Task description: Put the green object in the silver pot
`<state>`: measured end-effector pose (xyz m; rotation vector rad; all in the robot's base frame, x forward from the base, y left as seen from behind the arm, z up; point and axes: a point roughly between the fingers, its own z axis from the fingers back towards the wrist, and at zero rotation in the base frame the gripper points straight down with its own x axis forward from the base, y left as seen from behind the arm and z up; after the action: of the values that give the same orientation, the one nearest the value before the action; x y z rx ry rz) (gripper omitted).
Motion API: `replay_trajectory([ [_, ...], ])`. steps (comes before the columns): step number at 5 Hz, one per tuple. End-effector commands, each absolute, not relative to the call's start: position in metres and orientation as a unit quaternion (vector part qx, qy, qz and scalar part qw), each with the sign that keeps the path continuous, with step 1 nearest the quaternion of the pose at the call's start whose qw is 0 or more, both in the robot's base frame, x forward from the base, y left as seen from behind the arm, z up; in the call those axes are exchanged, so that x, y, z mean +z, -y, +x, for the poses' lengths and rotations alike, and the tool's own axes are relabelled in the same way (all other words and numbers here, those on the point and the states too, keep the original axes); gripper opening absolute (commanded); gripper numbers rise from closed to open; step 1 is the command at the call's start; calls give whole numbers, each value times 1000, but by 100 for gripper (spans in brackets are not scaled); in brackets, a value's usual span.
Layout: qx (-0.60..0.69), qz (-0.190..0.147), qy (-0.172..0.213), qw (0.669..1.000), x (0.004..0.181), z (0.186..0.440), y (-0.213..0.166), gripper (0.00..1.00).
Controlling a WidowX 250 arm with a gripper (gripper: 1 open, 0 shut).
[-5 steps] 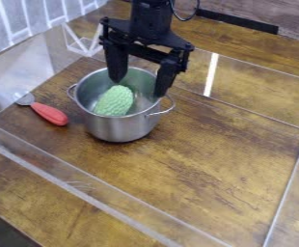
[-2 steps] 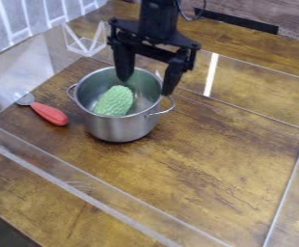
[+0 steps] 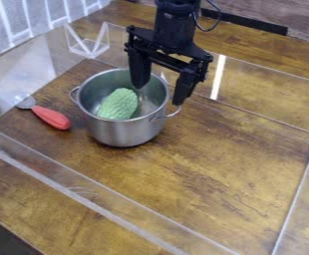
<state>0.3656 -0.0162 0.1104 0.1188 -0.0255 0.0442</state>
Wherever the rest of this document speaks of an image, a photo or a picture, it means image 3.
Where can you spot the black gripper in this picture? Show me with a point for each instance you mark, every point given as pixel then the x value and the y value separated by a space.
pixel 167 46

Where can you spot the green bitter gourd toy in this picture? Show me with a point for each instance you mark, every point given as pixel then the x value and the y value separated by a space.
pixel 119 105

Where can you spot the silver metal pot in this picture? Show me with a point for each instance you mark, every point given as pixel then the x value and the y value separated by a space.
pixel 146 123

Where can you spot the black strip on table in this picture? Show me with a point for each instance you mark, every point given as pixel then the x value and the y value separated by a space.
pixel 255 24

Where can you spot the clear acrylic triangle bracket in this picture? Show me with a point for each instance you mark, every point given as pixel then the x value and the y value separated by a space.
pixel 83 46

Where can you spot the red handled spatula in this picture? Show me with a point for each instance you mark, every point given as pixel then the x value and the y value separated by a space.
pixel 54 118

